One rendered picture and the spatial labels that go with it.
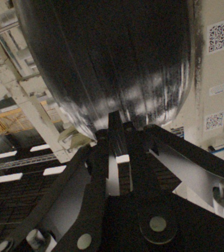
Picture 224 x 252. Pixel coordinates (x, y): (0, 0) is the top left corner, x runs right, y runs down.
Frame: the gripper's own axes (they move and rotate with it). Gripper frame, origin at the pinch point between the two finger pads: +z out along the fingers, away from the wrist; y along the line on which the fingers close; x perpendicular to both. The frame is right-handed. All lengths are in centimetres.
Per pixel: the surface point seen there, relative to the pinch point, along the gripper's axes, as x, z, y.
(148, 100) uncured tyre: -0.9, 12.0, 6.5
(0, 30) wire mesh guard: 38, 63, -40
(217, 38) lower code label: 5.3, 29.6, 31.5
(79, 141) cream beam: -27, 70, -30
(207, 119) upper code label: -21, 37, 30
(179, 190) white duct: -111, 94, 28
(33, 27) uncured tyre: 16.1, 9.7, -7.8
